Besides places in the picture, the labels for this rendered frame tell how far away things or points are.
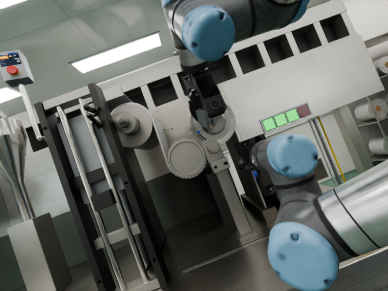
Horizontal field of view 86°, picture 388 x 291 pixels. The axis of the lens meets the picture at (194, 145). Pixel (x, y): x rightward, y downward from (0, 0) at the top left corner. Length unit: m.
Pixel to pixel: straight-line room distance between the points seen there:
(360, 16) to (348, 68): 3.66
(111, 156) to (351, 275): 0.57
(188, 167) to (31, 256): 0.60
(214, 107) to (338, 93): 0.87
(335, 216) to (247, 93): 0.85
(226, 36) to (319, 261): 0.32
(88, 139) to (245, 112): 0.71
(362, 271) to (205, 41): 0.47
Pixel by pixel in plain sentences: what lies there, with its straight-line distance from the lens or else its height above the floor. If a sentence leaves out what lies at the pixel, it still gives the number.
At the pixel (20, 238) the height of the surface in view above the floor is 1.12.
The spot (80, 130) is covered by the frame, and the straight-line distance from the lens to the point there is 0.64.
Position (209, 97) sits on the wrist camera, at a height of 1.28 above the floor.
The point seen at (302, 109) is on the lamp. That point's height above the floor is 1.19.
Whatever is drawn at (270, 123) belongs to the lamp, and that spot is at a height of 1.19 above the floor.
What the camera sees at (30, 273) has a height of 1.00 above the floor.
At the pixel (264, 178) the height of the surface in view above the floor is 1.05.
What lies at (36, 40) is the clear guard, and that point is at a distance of 1.12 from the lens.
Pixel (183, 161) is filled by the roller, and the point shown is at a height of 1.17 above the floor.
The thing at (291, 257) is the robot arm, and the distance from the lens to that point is 0.30.
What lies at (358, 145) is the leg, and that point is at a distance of 1.49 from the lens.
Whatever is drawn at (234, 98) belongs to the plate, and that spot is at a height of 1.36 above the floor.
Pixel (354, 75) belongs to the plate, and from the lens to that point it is 1.34.
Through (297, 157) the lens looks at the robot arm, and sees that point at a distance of 0.38.
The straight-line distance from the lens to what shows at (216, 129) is 0.66.
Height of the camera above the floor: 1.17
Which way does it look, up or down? 3 degrees up
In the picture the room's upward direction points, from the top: 21 degrees counter-clockwise
